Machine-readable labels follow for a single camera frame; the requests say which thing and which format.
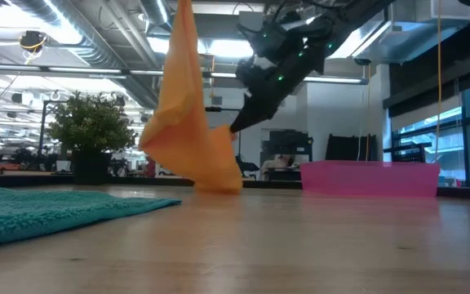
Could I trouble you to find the black wire crate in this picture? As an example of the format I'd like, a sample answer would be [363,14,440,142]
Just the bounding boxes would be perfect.
[384,142,432,163]

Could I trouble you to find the black folded panels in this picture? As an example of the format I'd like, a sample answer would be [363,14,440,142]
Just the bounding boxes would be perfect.
[325,133,379,163]

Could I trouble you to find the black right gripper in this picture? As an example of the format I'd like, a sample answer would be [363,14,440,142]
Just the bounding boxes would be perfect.
[229,22,316,134]

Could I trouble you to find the green potted plant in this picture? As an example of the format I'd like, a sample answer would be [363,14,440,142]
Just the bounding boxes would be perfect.
[47,91,137,185]

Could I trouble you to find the teal microfiber towel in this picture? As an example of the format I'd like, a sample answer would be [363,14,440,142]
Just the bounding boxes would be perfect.
[0,178,183,250]

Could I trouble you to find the black round ceiling device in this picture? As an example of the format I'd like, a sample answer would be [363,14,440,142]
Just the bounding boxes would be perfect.
[18,30,49,55]

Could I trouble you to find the black window blind box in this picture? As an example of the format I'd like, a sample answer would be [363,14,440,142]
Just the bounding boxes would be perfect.
[384,20,470,119]

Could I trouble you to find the pink plastic basket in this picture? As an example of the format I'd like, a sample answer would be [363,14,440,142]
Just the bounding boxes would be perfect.
[299,160,441,199]

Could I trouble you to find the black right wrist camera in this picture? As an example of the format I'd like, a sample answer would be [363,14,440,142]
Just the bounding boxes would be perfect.
[236,56,265,98]

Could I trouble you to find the black shelving unit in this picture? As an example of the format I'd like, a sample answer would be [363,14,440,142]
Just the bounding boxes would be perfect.
[261,129,314,181]

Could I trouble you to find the grey ceiling box unit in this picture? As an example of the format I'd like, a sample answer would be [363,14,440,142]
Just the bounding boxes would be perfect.
[237,10,263,33]

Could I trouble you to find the black aluminium table frame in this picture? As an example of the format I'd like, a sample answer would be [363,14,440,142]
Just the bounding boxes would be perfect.
[0,173,470,201]

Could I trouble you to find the orange microfiber towel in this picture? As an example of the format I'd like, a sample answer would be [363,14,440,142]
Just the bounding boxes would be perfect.
[138,0,244,195]

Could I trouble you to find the black gantry frame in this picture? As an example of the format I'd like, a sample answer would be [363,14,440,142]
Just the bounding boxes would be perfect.
[205,106,244,164]
[38,99,69,154]

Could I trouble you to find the person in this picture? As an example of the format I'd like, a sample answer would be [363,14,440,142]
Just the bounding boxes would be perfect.
[260,154,298,180]

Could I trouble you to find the round silver air duct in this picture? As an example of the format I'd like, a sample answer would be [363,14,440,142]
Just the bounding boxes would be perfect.
[139,0,173,34]

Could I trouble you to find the rectangular silver air duct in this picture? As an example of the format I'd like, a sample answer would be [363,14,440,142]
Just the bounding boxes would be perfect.
[324,0,470,65]

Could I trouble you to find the yellow hanging cable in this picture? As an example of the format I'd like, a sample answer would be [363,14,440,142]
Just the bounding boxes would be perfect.
[434,0,443,164]
[364,64,371,163]

